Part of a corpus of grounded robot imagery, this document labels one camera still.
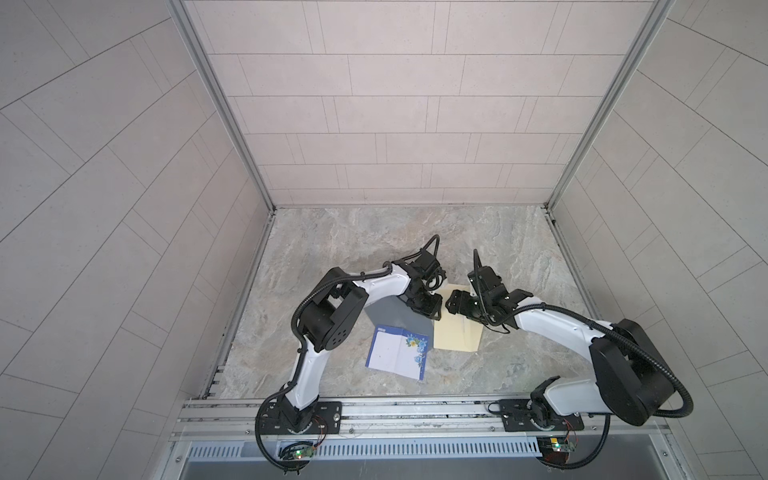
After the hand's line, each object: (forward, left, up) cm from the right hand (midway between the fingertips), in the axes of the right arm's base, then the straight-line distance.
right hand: (451, 309), depth 87 cm
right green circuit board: (-34, -18, -4) cm, 39 cm away
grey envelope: (+1, +17, -1) cm, 17 cm away
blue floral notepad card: (-11, +16, -1) cm, 19 cm away
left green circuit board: (-31, +40, +1) cm, 51 cm away
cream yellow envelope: (-6, 0, -1) cm, 6 cm away
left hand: (0, +2, -2) cm, 2 cm away
